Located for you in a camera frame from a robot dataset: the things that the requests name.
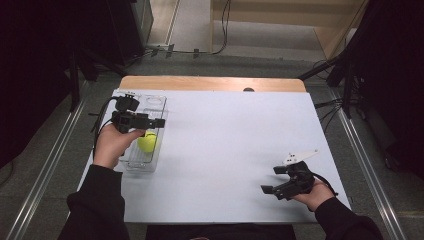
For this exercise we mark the clear plastic container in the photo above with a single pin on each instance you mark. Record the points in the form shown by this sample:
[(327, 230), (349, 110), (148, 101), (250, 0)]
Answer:
[(146, 161)]

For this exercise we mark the black cabinet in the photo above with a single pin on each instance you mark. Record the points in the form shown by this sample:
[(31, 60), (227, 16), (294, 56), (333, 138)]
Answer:
[(130, 30)]

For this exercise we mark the light wooden shelf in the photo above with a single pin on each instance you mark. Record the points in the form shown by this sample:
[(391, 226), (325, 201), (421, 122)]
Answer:
[(293, 16)]

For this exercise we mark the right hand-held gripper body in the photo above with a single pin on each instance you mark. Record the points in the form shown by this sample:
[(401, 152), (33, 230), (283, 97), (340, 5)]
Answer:
[(296, 183)]

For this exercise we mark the wooden table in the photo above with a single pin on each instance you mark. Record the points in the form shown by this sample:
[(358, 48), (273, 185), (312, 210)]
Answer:
[(200, 82)]

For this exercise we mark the person's left hand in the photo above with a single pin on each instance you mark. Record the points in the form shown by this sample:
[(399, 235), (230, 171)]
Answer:
[(111, 146)]

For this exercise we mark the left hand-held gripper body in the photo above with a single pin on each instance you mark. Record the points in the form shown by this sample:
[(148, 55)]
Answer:
[(128, 120)]

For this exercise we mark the dark curtain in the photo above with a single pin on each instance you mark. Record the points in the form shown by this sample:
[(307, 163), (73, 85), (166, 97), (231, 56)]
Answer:
[(33, 73), (393, 83)]

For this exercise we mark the black metal stand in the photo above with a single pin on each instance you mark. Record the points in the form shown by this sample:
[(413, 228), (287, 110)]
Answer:
[(75, 83), (346, 80)]

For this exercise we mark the metal floor rail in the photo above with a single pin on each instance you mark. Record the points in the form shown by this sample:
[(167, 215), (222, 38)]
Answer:
[(370, 173), (43, 176)]

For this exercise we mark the person's right hand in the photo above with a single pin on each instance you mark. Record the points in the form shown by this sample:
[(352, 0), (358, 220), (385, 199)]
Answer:
[(315, 197)]

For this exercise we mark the yellow tennis ball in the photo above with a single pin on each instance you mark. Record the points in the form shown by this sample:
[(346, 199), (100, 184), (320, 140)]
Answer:
[(147, 142)]

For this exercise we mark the white board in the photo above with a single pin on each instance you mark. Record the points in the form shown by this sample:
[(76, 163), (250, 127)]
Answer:
[(240, 133)]

